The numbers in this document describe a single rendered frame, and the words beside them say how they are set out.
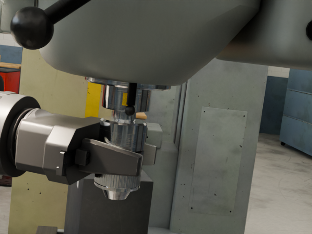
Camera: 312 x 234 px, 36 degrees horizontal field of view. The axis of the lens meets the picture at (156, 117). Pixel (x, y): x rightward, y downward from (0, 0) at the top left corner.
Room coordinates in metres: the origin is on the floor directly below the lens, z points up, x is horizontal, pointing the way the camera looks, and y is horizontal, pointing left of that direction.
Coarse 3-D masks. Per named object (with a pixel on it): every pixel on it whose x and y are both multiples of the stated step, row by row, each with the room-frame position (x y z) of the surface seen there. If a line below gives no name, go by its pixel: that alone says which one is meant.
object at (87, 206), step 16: (144, 176) 0.81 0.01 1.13; (80, 192) 0.77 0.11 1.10; (96, 192) 0.76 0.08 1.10; (144, 192) 0.79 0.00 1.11; (80, 208) 0.76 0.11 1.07; (96, 208) 0.76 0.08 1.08; (112, 208) 0.77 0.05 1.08; (128, 208) 0.78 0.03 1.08; (144, 208) 0.79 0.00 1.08; (80, 224) 0.76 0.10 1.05; (96, 224) 0.76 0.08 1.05; (112, 224) 0.77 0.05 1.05; (128, 224) 0.78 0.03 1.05; (144, 224) 0.79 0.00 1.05
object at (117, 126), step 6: (102, 120) 0.46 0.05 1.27; (108, 120) 0.46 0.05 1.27; (114, 120) 0.46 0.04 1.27; (138, 120) 0.48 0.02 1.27; (102, 126) 0.46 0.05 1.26; (108, 126) 0.46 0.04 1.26; (114, 126) 0.45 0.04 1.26; (120, 126) 0.45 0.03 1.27; (126, 126) 0.45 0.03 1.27; (132, 126) 0.45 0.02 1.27; (138, 126) 0.46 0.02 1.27; (144, 126) 0.47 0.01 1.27; (120, 132) 0.45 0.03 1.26; (126, 132) 0.45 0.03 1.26; (132, 132) 0.46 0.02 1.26; (138, 132) 0.46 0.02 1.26; (144, 132) 0.47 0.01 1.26
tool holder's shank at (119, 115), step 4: (116, 112) 0.47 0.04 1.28; (120, 112) 0.47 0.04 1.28; (124, 112) 0.46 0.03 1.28; (116, 116) 0.47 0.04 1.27; (120, 116) 0.46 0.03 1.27; (124, 116) 0.46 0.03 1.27; (128, 116) 0.47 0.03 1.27; (132, 116) 0.47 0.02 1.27; (120, 120) 0.47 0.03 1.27; (124, 120) 0.46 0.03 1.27; (128, 120) 0.47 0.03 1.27; (132, 120) 0.47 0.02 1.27
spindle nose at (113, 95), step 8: (104, 88) 0.47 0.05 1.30; (112, 88) 0.46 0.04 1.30; (120, 88) 0.45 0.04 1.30; (104, 96) 0.46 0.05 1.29; (112, 96) 0.46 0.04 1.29; (120, 96) 0.45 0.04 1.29; (136, 96) 0.45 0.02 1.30; (144, 96) 0.46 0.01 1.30; (104, 104) 0.46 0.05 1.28; (112, 104) 0.45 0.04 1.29; (120, 104) 0.45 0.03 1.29; (136, 104) 0.46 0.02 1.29; (144, 104) 0.46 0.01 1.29; (136, 112) 0.46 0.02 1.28
